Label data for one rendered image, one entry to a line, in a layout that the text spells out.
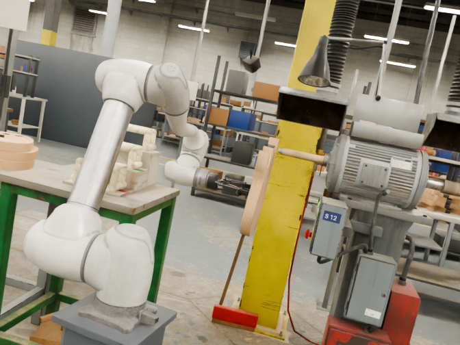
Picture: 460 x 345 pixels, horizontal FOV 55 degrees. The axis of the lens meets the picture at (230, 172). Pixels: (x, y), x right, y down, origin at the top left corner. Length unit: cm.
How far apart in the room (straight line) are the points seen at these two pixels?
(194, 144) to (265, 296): 140
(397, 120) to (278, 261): 133
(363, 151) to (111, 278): 111
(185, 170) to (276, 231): 113
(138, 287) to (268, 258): 172
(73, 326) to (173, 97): 77
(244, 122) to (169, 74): 532
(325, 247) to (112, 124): 87
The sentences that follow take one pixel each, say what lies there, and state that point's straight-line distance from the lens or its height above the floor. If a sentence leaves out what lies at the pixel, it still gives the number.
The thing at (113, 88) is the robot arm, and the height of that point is 137.
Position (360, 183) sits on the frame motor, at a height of 120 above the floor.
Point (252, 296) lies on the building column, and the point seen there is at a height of 21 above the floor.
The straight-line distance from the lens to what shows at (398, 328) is 205.
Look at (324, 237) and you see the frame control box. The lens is 166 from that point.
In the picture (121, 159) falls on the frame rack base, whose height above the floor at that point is 104.
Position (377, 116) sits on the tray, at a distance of 205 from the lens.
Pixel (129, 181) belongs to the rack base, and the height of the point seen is 98.
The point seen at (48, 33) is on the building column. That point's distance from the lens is 1327.
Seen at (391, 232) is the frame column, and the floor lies 103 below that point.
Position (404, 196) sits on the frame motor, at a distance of 191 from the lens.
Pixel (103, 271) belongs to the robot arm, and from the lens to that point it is 134.
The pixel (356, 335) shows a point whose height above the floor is 61.
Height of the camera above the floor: 136
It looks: 7 degrees down
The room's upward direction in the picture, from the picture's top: 12 degrees clockwise
